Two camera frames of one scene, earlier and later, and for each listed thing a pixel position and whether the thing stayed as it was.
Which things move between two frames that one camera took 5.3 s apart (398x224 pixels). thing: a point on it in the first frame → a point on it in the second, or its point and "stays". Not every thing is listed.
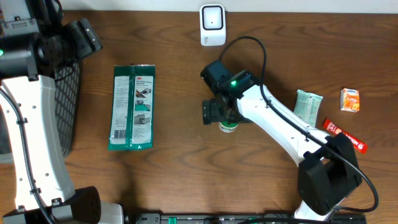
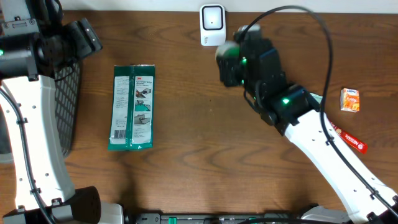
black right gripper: (212, 113) → (229, 71)
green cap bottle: (226, 129) → (227, 50)
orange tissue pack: (349, 99) stays
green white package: (132, 107) stays
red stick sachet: (358, 144) stays
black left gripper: (89, 38) stays
